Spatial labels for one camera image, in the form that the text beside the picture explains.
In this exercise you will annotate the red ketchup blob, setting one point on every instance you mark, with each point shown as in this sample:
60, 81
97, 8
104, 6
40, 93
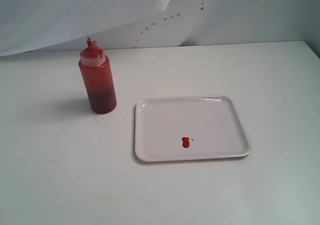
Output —
185, 142

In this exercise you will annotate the white rectangular plastic tray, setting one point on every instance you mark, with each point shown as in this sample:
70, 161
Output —
211, 123

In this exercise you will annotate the red ketchup squeeze bottle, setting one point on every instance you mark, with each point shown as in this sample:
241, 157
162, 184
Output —
97, 76

